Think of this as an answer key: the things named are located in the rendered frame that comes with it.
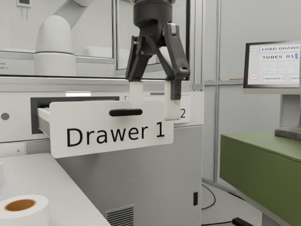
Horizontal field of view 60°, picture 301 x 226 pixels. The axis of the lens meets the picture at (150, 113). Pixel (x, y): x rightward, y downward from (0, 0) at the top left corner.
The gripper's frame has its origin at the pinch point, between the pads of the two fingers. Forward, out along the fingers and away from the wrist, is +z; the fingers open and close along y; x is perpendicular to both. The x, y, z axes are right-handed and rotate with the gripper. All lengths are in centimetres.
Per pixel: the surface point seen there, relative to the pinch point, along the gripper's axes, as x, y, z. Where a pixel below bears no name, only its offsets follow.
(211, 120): -156, 147, 26
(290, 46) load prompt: -98, 34, -25
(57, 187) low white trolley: 16.7, 8.3, 15.1
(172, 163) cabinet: -35, 43, 26
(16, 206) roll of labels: 24.6, -4.8, 11.9
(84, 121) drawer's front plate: 11.0, 8.7, 2.3
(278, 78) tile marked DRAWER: -85, 30, -10
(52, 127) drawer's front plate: 17.4, 8.7, 3.1
